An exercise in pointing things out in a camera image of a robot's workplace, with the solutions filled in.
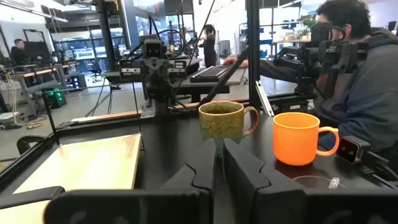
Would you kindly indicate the black keyboard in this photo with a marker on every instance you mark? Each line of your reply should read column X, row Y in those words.
column 211, row 73

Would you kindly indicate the green-brown ceramic mug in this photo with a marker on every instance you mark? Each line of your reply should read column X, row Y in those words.
column 222, row 124

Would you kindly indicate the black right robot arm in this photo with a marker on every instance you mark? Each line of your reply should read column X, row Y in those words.
column 158, row 98

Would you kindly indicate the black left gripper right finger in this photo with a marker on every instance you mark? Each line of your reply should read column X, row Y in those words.
column 242, row 174

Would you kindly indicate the orange plastic mug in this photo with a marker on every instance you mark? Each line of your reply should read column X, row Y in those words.
column 293, row 140

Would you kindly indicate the gray desk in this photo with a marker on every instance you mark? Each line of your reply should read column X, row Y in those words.
column 236, row 76

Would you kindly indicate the black aluminium rig frame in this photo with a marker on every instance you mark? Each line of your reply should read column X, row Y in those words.
column 253, row 46

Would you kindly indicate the seated person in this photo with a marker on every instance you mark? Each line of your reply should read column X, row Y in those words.
column 373, row 93

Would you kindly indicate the black computer with green light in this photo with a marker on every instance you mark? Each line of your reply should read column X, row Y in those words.
column 56, row 98

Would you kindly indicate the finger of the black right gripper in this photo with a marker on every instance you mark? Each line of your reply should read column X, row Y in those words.
column 161, row 74
column 147, row 74

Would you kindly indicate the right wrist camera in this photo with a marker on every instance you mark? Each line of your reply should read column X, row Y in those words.
column 153, row 49

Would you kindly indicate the black table-level camera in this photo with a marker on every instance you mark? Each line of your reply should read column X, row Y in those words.
column 349, row 149

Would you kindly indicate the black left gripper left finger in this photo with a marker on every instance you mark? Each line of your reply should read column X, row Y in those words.
column 199, row 168

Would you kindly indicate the standing person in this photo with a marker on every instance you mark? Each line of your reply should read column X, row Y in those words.
column 210, row 46

